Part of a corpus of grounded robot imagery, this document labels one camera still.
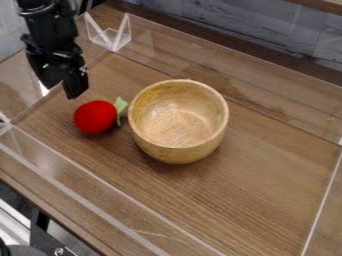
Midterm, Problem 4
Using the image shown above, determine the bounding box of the black cable under table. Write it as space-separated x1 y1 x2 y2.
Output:
0 237 11 256

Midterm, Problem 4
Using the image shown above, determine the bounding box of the black metal table leg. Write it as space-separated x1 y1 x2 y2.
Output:
31 208 50 232

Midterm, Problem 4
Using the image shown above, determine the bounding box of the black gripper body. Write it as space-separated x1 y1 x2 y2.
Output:
19 8 85 65

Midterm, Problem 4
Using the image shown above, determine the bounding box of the clear acrylic corner bracket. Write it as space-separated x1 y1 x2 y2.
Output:
85 13 132 52

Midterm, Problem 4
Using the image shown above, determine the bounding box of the light wooden bowl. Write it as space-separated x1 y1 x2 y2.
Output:
129 79 230 164

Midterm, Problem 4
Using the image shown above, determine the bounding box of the clear acrylic tray wall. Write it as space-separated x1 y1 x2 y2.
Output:
0 8 342 256

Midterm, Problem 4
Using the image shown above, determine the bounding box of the red felt fruit green leaf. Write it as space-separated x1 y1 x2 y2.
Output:
74 97 129 134

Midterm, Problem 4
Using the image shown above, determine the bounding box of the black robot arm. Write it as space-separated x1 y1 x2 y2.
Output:
15 0 90 99

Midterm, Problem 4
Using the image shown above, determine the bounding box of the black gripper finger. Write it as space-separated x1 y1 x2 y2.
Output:
27 53 66 89
62 55 90 99

